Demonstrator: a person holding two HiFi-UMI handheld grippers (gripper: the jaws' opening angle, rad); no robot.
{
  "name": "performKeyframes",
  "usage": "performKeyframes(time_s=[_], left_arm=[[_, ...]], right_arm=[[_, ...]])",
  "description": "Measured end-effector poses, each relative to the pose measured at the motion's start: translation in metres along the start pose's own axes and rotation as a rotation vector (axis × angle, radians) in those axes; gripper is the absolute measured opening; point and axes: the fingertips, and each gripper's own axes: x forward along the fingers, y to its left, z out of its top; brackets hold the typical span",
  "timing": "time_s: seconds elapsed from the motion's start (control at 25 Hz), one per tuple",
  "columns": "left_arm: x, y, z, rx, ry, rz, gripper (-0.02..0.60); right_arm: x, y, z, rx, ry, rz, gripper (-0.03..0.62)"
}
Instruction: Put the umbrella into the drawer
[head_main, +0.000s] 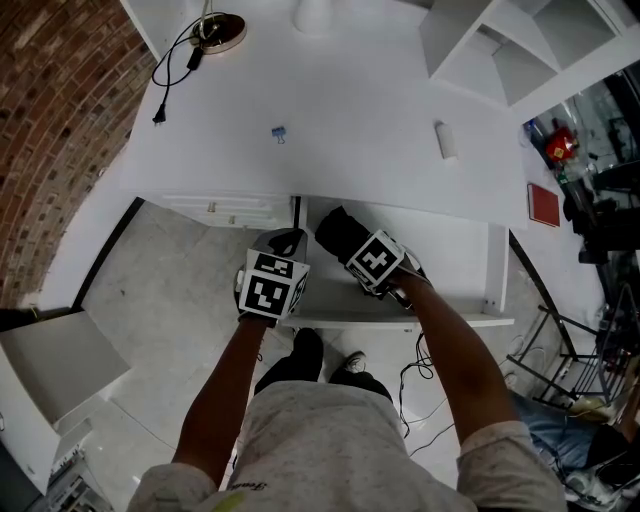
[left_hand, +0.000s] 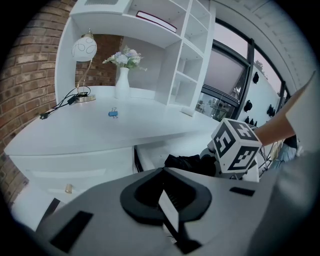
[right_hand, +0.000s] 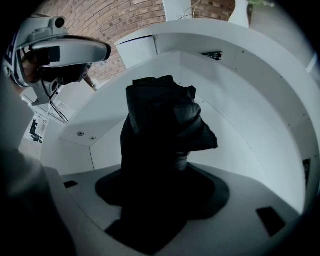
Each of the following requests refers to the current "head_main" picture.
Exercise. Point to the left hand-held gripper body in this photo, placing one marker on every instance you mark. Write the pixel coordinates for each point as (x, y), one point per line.
(270, 295)

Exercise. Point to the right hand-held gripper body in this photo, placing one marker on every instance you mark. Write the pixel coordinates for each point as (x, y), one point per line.
(375, 262)

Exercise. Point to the black cloth bundle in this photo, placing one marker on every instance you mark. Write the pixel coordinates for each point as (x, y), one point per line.
(340, 235)

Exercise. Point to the white drawer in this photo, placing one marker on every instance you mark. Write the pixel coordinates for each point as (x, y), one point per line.
(450, 250)

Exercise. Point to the person's left forearm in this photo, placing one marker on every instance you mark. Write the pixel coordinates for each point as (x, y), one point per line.
(220, 400)

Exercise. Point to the person's right forearm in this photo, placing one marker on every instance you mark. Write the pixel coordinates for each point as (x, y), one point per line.
(460, 360)

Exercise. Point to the white desk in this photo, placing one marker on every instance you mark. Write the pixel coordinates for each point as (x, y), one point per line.
(325, 100)

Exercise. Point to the person's black trousers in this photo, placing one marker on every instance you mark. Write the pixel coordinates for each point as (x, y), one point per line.
(295, 365)

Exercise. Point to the person's white right shoe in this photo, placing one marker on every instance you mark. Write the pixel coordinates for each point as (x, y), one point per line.
(354, 361)

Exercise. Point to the small blue binder clip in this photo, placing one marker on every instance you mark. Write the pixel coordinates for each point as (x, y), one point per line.
(279, 134)

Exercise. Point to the small white cylinder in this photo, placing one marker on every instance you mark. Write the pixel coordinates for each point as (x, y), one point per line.
(446, 140)

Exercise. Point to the person's grey t-shirt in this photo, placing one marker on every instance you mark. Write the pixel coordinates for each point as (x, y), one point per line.
(325, 450)

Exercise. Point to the red book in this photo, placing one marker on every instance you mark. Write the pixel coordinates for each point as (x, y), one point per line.
(543, 205)

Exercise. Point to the clear bottle blue cap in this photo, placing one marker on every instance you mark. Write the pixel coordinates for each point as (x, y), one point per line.
(534, 132)

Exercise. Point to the clear bottle green label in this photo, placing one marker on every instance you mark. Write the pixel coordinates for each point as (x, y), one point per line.
(572, 174)

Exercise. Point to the red drink bottle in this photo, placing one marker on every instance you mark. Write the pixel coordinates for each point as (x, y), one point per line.
(561, 144)

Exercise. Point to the white vase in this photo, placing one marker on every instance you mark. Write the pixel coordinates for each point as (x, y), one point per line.
(315, 17)

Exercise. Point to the black metal rack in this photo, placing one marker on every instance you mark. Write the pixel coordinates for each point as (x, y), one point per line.
(590, 350)

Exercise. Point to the white cabinet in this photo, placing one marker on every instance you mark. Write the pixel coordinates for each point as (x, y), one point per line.
(50, 380)

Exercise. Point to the blue cloth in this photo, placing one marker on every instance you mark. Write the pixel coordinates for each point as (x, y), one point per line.
(555, 435)

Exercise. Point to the white shelf hutch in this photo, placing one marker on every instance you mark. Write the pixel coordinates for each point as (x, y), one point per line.
(525, 50)

